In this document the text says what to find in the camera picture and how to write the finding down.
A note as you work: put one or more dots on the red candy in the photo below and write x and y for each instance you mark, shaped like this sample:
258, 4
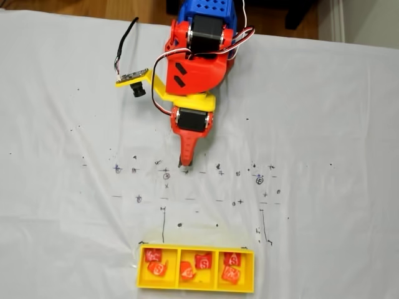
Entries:
232, 258
203, 261
152, 255

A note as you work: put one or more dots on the orange candy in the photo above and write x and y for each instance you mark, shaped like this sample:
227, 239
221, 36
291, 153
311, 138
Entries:
156, 268
230, 274
187, 270

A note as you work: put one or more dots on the yellow three-compartment box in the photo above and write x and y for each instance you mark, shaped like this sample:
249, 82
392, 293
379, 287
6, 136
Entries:
143, 278

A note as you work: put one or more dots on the white plastic table cover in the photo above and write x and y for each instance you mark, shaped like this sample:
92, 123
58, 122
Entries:
327, 124

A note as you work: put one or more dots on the camera board on yellow mount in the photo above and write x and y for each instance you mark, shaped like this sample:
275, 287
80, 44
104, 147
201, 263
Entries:
134, 79

